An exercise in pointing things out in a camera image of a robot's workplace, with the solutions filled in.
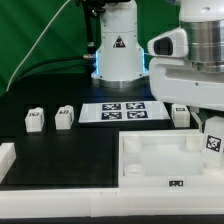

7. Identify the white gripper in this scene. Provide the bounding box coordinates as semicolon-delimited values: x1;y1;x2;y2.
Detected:
149;57;224;133

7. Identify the white square tabletop tray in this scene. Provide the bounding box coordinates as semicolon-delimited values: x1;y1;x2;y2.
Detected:
119;129;224;188

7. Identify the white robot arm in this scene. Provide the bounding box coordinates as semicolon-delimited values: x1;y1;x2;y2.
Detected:
92;0;224;112

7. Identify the white sheet with AprilTags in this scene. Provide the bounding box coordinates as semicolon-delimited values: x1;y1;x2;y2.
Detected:
79;101;170;123

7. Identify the white front obstacle bar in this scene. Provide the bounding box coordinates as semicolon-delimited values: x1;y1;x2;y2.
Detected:
0;187;224;219

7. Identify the white left obstacle block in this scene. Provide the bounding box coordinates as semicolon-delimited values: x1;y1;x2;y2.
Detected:
0;143;16;183

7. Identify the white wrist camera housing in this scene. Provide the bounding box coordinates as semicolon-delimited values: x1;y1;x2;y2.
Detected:
147;27;188;58

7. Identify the black cable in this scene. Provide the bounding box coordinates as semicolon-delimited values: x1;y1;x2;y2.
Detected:
16;55;94;83

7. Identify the black camera stand pole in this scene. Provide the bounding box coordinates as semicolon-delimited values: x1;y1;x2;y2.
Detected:
75;0;106;60

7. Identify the white cable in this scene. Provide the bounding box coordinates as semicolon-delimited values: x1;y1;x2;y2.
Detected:
5;0;72;93

